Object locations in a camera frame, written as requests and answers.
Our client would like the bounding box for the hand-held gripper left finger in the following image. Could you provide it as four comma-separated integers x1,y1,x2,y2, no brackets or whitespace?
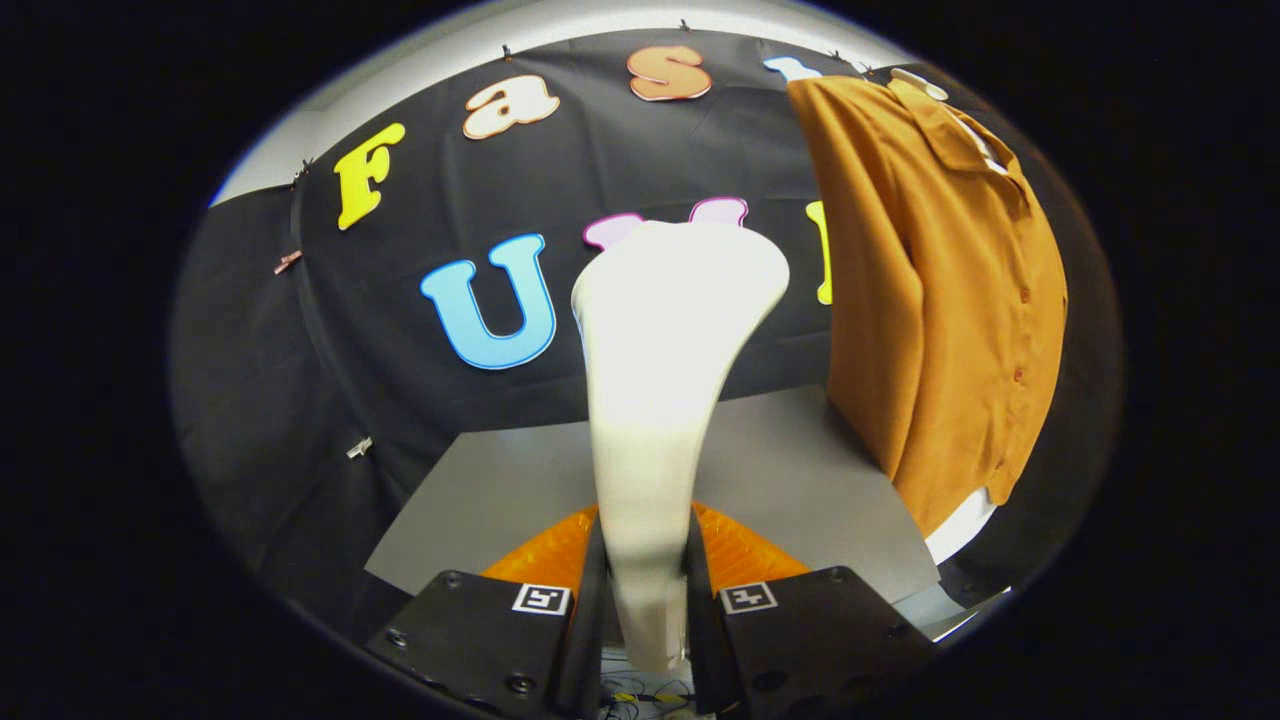
365,503,609,720

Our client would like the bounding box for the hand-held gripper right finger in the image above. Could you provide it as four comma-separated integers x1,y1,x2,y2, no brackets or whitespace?
685,500,941,720

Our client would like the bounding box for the white garment steamer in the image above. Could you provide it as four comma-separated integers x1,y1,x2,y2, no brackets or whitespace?
570,220,791,676

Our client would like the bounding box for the orange button-up shirt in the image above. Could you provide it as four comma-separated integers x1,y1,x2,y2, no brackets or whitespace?
787,75,1069,539

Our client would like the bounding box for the grey cabinet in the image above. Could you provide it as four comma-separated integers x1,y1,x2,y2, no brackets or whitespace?
363,385,943,641

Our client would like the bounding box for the white mannequin torso hanger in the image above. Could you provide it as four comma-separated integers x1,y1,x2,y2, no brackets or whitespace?
890,67,1001,566

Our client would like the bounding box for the black backdrop cloth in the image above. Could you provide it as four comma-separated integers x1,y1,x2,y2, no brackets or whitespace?
170,28,1126,641

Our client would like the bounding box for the tangle of thin cables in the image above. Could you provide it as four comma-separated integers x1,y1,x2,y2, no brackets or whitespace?
600,672,693,720

